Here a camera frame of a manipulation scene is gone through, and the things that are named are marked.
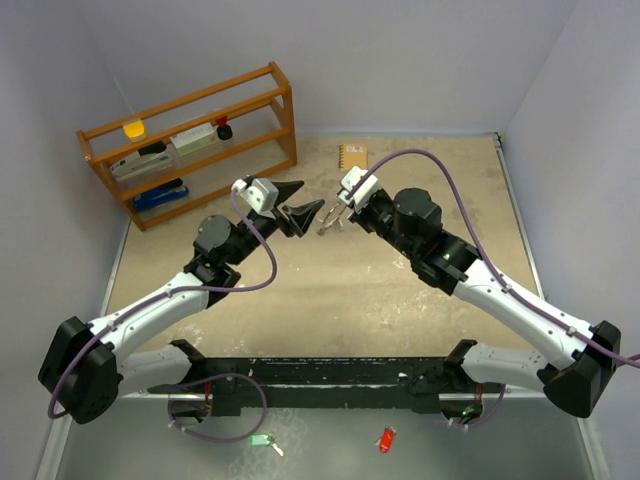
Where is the large metal keyring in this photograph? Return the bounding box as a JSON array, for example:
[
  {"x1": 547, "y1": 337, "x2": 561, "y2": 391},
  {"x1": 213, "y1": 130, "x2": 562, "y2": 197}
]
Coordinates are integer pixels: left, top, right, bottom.
[{"x1": 322, "y1": 201, "x2": 347, "y2": 228}]

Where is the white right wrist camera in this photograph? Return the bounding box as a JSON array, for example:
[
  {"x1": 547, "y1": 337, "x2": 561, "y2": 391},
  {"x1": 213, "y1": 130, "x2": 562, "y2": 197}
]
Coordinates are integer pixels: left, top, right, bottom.
[{"x1": 338, "y1": 167, "x2": 382, "y2": 213}]

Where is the yellow lidded jar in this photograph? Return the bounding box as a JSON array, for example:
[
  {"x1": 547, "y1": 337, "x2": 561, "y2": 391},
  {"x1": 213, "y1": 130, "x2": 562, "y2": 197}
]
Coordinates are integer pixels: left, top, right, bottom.
[{"x1": 122, "y1": 119, "x2": 148, "y2": 143}]

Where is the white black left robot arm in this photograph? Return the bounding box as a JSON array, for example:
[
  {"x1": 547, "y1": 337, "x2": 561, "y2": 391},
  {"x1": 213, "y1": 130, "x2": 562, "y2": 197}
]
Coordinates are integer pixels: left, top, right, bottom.
[{"x1": 38, "y1": 177, "x2": 325, "y2": 424}]

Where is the silver key bunch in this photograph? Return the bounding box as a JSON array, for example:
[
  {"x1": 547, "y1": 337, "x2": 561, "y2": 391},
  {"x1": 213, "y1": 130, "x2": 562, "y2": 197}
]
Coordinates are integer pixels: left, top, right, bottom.
[{"x1": 316, "y1": 219, "x2": 344, "y2": 236}]

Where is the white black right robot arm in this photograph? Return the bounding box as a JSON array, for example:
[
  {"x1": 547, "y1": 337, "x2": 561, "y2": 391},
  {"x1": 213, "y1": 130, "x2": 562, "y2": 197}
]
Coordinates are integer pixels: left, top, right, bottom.
[{"x1": 338, "y1": 182, "x2": 621, "y2": 418}]

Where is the blue stapler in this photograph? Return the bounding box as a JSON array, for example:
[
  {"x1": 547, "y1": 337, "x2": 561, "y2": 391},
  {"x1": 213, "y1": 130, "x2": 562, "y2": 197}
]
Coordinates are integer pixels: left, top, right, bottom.
[{"x1": 133, "y1": 178, "x2": 189, "y2": 212}]

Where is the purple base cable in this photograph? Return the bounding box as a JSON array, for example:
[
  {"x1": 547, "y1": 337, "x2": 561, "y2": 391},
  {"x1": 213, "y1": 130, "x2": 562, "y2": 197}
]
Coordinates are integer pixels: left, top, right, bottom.
[
  {"x1": 447, "y1": 383, "x2": 509, "y2": 432},
  {"x1": 166, "y1": 371, "x2": 268, "y2": 443}
]

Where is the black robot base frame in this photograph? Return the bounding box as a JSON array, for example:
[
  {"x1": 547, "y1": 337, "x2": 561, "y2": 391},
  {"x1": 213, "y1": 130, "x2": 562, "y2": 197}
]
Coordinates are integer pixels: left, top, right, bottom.
[{"x1": 149, "y1": 340, "x2": 501, "y2": 417}]

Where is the tan spiral notebook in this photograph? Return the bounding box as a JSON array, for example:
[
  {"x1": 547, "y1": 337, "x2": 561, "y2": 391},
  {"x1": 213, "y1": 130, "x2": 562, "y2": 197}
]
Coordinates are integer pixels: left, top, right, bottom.
[{"x1": 338, "y1": 143, "x2": 368, "y2": 171}]

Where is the wooden shelf rack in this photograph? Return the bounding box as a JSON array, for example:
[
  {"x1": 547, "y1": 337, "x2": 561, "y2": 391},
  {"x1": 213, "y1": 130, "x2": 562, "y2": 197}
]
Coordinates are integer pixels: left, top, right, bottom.
[{"x1": 77, "y1": 62, "x2": 298, "y2": 231}]

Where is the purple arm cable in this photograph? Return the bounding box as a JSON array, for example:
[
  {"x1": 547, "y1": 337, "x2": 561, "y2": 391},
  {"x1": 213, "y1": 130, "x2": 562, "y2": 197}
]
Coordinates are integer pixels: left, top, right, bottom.
[
  {"x1": 344, "y1": 148, "x2": 640, "y2": 363},
  {"x1": 46, "y1": 189, "x2": 280, "y2": 419}
]

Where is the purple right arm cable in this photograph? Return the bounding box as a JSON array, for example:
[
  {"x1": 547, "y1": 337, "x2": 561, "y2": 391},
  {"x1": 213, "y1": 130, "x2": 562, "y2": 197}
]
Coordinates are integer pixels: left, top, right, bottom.
[{"x1": 344, "y1": 148, "x2": 640, "y2": 363}]

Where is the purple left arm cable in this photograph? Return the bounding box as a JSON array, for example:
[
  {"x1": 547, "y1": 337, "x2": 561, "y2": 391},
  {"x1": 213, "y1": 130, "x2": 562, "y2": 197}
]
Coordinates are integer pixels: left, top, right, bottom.
[{"x1": 46, "y1": 189, "x2": 280, "y2": 419}]

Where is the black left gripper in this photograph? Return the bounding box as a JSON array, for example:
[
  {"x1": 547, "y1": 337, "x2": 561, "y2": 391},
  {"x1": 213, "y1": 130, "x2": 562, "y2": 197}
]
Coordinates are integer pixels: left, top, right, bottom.
[{"x1": 227, "y1": 181, "x2": 321, "y2": 266}]

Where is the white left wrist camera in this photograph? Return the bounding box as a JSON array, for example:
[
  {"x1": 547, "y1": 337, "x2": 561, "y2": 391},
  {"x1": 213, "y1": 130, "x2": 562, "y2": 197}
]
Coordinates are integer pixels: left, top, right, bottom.
[{"x1": 231, "y1": 176, "x2": 279, "y2": 218}]

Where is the red black stamp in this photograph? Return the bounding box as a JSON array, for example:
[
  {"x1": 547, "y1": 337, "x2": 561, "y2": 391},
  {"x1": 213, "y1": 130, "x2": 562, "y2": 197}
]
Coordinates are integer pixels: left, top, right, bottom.
[{"x1": 215, "y1": 116, "x2": 233, "y2": 141}]

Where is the red key tag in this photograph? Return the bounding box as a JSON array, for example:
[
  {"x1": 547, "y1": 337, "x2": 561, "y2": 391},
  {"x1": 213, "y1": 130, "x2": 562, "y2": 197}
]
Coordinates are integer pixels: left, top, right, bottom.
[{"x1": 375, "y1": 426, "x2": 397, "y2": 454}]

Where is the white cardboard box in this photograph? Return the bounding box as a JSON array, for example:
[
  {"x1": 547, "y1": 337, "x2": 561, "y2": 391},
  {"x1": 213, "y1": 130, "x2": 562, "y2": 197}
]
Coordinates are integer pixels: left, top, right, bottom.
[{"x1": 170, "y1": 123, "x2": 217, "y2": 156}]

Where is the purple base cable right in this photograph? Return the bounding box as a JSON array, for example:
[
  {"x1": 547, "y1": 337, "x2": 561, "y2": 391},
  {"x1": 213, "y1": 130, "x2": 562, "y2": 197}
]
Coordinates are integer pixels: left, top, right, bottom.
[{"x1": 447, "y1": 383, "x2": 509, "y2": 432}]

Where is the green key tag with key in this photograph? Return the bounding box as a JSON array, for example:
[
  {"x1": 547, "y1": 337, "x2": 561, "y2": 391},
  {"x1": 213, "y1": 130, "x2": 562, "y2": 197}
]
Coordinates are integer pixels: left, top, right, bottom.
[{"x1": 248, "y1": 433, "x2": 284, "y2": 457}]

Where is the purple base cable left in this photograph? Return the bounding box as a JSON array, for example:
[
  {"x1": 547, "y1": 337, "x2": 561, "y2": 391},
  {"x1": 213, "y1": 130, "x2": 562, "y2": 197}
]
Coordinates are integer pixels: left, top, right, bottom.
[{"x1": 166, "y1": 371, "x2": 268, "y2": 443}]

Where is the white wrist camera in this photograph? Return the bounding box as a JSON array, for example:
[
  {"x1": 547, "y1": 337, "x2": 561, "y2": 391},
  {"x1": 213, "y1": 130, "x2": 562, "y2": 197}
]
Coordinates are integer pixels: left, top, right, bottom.
[
  {"x1": 231, "y1": 176, "x2": 279, "y2": 218},
  {"x1": 338, "y1": 167, "x2": 382, "y2": 213}
]

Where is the white black stapler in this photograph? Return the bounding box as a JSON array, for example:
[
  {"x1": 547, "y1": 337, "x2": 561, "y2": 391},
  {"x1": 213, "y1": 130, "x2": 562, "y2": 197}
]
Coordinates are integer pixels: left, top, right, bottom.
[{"x1": 110, "y1": 144, "x2": 177, "y2": 182}]

